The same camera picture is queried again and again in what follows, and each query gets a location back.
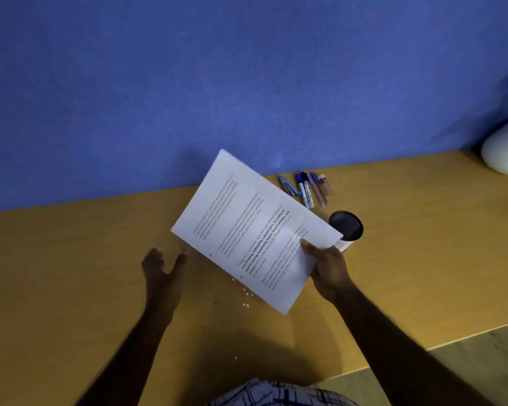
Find person's left hand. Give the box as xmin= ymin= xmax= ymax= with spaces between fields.
xmin=141 ymin=247 xmax=191 ymax=319

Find person's right hand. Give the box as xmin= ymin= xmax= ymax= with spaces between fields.
xmin=300 ymin=239 xmax=357 ymax=307

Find white printed paper sheets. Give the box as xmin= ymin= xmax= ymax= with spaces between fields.
xmin=170 ymin=149 xmax=344 ymax=316

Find person's left forearm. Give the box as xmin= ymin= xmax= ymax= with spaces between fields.
xmin=75 ymin=309 xmax=183 ymax=406

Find person's right forearm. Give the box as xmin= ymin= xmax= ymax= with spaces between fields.
xmin=334 ymin=286 xmax=494 ymax=406

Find black mesh pen holder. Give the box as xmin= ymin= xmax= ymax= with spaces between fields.
xmin=329 ymin=210 xmax=364 ymax=253

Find black capped white marker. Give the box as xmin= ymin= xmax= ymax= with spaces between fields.
xmin=301 ymin=171 xmax=316 ymax=209

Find blue capped white marker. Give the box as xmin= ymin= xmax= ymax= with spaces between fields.
xmin=295 ymin=173 xmax=310 ymax=209

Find slim blue pen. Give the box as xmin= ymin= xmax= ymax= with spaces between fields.
xmin=310 ymin=172 xmax=325 ymax=208

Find clear barrel pen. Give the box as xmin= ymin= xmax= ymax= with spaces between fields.
xmin=317 ymin=173 xmax=332 ymax=207

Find blue clip pen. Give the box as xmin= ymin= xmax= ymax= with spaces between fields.
xmin=279 ymin=176 xmax=299 ymax=197

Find scattered white paper dots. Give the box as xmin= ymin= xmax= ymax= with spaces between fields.
xmin=231 ymin=276 xmax=253 ymax=309

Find person's plaid shirt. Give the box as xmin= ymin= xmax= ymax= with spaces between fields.
xmin=207 ymin=378 xmax=359 ymax=406

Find white round vase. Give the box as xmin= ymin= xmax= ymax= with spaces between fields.
xmin=481 ymin=117 xmax=508 ymax=176

